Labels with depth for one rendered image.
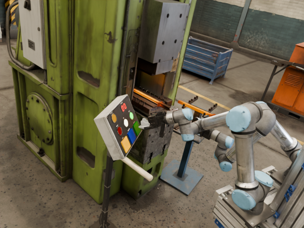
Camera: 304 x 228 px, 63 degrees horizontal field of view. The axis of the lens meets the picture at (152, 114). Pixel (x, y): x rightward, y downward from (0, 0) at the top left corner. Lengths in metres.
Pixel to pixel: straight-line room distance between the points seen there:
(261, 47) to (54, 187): 8.34
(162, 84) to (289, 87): 3.41
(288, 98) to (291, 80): 0.36
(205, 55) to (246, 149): 4.59
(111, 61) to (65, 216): 1.40
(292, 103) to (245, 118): 4.16
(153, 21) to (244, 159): 1.04
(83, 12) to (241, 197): 1.55
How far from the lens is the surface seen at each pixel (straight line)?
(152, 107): 2.00
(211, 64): 5.73
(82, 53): 2.01
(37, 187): 2.68
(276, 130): 1.85
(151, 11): 1.76
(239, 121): 1.23
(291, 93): 5.32
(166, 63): 1.91
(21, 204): 2.57
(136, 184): 2.41
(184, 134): 1.51
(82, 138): 2.35
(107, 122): 1.38
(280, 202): 1.76
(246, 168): 1.34
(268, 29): 9.56
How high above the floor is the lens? 1.90
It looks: 29 degrees down
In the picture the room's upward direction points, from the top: 10 degrees clockwise
